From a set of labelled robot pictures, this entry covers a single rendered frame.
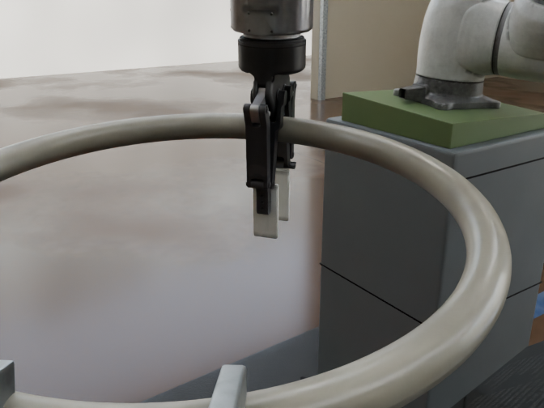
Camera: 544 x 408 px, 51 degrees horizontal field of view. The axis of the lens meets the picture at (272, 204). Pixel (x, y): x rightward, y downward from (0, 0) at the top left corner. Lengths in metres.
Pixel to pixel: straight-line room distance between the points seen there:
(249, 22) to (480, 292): 0.37
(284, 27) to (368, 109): 0.75
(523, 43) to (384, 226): 0.48
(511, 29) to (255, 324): 1.27
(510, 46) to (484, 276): 0.96
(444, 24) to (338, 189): 0.45
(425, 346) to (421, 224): 0.95
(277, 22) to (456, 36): 0.77
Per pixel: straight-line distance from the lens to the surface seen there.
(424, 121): 1.23
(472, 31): 1.33
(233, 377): 0.26
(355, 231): 1.42
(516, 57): 1.31
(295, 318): 2.09
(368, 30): 6.61
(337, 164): 1.43
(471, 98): 1.37
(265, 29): 0.61
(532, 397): 0.66
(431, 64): 1.36
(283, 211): 0.73
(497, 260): 0.41
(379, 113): 1.32
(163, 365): 1.89
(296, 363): 1.84
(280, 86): 0.66
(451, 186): 0.51
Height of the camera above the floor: 1.09
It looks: 20 degrees down
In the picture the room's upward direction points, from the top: straight up
